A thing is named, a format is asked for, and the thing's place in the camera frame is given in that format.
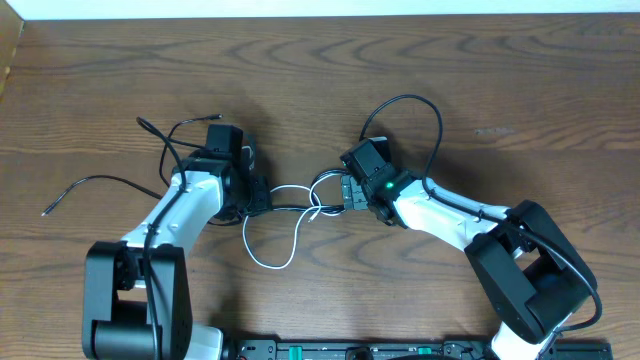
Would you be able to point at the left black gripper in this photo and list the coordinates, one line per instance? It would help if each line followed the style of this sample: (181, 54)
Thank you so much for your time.
(262, 202)

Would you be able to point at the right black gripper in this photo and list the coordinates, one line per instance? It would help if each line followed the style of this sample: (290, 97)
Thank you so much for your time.
(354, 195)

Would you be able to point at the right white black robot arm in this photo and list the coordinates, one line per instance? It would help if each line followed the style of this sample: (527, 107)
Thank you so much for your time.
(536, 281)

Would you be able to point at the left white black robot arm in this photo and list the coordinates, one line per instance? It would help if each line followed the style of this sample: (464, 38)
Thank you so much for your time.
(136, 294)

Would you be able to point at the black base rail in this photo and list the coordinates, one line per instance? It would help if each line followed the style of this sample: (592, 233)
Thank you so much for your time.
(261, 349)

